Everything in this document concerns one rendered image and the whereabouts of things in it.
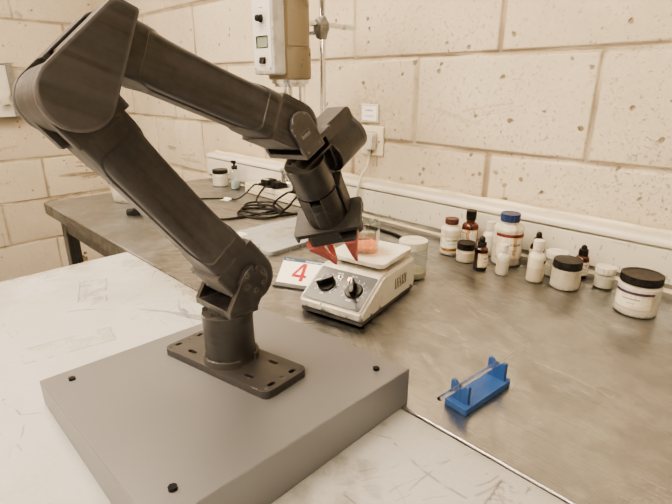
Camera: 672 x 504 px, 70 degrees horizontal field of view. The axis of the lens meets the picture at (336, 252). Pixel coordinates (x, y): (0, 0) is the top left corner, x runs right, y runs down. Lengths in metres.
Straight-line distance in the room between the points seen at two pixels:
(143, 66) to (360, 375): 0.41
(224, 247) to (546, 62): 0.85
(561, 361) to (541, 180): 0.52
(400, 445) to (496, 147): 0.83
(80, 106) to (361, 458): 0.44
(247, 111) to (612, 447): 0.56
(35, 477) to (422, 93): 1.13
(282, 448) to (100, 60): 0.39
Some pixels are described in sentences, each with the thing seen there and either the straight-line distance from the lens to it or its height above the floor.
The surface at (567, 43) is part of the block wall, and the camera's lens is 1.17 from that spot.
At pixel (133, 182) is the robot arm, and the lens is 0.51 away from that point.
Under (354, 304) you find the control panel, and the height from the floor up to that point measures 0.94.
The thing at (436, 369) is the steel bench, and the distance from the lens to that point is 0.71.
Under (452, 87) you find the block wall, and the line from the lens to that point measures 1.29.
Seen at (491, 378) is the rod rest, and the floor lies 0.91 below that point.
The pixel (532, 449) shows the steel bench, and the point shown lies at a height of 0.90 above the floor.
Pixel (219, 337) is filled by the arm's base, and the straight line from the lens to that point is 0.60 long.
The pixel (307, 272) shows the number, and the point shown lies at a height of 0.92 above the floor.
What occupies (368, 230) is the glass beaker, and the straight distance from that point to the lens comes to 0.85.
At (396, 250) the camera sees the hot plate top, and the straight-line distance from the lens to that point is 0.90.
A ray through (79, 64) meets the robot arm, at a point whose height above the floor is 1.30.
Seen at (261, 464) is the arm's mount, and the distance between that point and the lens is 0.48.
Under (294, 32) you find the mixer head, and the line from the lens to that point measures 1.19.
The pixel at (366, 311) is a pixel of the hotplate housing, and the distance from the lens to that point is 0.79.
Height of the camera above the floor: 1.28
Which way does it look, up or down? 20 degrees down
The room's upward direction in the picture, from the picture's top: straight up
